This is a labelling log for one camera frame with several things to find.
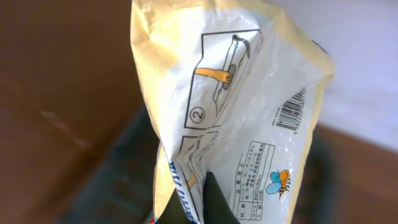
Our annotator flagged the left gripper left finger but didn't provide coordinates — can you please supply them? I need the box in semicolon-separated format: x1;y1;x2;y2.
157;190;190;224

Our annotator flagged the grey plastic mesh basket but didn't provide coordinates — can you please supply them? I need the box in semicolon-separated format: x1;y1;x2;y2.
59;106;159;224

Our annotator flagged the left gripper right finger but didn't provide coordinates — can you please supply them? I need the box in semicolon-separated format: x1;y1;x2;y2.
203;172;239;224

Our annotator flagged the yellow white wipes pack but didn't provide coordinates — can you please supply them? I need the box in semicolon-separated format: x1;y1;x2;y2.
130;0;335;223

